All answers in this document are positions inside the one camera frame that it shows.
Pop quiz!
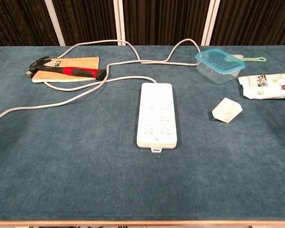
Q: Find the white plug adapter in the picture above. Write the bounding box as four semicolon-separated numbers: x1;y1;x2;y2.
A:
210;97;243;124

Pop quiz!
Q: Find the white power strip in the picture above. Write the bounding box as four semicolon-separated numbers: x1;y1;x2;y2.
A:
135;82;179;154

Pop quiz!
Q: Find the red black claw hammer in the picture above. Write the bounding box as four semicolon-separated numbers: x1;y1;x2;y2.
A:
24;56;107;81

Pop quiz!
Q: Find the teal table cloth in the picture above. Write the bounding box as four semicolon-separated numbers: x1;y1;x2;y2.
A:
0;45;285;223

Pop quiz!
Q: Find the brown spiral notebook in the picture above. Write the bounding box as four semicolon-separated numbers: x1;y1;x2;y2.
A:
32;56;100;84

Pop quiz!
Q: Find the clear container blue lid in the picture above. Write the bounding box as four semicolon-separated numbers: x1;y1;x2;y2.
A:
195;48;246;85

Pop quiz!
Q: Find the white printed snack bag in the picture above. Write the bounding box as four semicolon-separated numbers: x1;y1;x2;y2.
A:
237;72;285;100

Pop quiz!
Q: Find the grey power strip cable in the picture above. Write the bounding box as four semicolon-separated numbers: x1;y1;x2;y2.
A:
0;39;201;126

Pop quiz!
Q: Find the white partition frame post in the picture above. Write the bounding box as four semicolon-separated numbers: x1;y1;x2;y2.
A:
200;0;221;46
44;0;66;47
113;0;126;46

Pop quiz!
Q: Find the green handled brush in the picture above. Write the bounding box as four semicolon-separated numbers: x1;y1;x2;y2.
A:
230;54;267;63

